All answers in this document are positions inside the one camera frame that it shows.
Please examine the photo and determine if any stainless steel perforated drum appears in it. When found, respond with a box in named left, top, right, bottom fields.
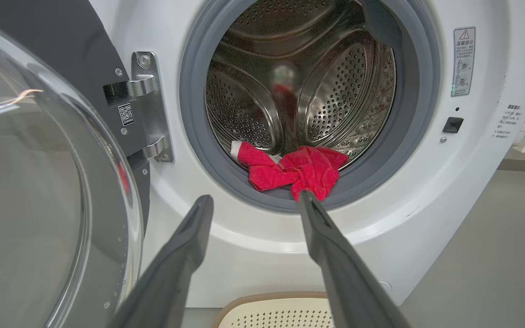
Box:
left=206, top=0, right=397, bottom=169

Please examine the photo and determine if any grey warning label sticker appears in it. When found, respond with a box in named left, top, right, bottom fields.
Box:
left=451, top=26, right=476, bottom=97

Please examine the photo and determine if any silver metal door hinge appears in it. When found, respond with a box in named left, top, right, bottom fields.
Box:
left=103, top=51, right=175, bottom=164

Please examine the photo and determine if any small QR code sticker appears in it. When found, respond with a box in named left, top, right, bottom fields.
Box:
left=118, top=104, right=135, bottom=127

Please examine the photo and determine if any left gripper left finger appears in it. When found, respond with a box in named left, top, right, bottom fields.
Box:
left=108, top=195, right=214, bottom=328

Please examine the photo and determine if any red garment with white trim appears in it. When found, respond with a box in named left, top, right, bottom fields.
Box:
left=231, top=140, right=350, bottom=202

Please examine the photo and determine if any white front-load washing machine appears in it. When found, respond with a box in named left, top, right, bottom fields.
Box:
left=87, top=0, right=525, bottom=308

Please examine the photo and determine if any black round glass washer door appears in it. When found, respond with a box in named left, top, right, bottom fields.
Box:
left=0, top=0, right=151, bottom=328

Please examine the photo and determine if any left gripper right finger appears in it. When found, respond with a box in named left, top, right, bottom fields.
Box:
left=298, top=190, right=411, bottom=328

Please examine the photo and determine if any cream perforated laundry basket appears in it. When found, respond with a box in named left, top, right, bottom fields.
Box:
left=212, top=292, right=336, bottom=328

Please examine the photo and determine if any grey rubber door gasket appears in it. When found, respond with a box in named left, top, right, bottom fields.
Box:
left=179, top=0, right=441, bottom=214

